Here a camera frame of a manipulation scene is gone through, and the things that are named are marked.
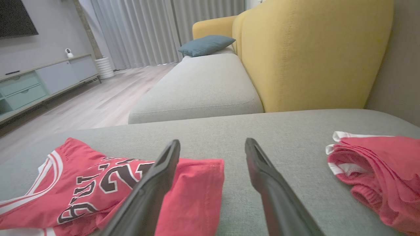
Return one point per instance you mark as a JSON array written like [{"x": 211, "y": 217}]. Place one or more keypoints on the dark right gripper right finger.
[{"x": 282, "y": 209}]

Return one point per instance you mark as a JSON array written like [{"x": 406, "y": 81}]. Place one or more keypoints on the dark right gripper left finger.
[{"x": 147, "y": 203}]

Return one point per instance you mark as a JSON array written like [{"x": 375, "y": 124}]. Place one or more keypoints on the red basketball jersey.
[{"x": 197, "y": 196}]

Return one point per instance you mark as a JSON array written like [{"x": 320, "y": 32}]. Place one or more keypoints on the red shorts with white stripes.
[{"x": 387, "y": 164}]

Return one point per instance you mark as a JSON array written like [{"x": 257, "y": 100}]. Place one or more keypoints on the large grey sofa chaise cushion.
[{"x": 288, "y": 131}]

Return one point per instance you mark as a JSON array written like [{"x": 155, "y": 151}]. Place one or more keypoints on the grey sofa seat cushion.
[{"x": 200, "y": 88}]

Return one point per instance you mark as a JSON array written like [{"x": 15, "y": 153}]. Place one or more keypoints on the white ribbed cylinder appliance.
[{"x": 105, "y": 68}]

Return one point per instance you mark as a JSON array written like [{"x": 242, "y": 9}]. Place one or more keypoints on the yellow sofa backrest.
[{"x": 311, "y": 55}]

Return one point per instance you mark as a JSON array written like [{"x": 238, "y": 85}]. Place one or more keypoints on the grey green tv cabinet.
[{"x": 49, "y": 78}]

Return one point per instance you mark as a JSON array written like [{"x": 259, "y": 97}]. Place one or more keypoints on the teal throw pillow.
[{"x": 206, "y": 45}]

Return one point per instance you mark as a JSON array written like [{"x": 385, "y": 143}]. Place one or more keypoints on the grey pleated curtain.
[
  {"x": 131, "y": 32},
  {"x": 210, "y": 13}
]

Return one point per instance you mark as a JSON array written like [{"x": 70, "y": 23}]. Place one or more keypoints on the yellow sofa armrest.
[{"x": 213, "y": 28}]

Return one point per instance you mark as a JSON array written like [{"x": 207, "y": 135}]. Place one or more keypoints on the small white security camera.
[{"x": 69, "y": 53}]

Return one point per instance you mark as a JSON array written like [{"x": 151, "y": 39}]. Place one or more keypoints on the black wall television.
[{"x": 14, "y": 16}]

